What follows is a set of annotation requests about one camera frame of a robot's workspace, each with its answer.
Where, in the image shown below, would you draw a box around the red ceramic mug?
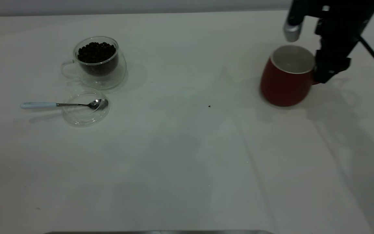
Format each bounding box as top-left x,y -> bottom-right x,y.
260,45 -> 320,107

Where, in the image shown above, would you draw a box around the clear glass lid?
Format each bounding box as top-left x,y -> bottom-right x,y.
62,88 -> 111,127

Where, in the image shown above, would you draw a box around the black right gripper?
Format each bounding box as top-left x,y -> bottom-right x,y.
313,0 -> 374,84

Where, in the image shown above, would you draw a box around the metal spoon with white handle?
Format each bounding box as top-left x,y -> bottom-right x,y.
20,99 -> 109,110

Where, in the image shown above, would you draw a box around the clear glass cup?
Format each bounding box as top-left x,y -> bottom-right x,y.
61,36 -> 127,90

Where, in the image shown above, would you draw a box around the dark coffee beans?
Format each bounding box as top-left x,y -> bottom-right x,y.
78,42 -> 118,77

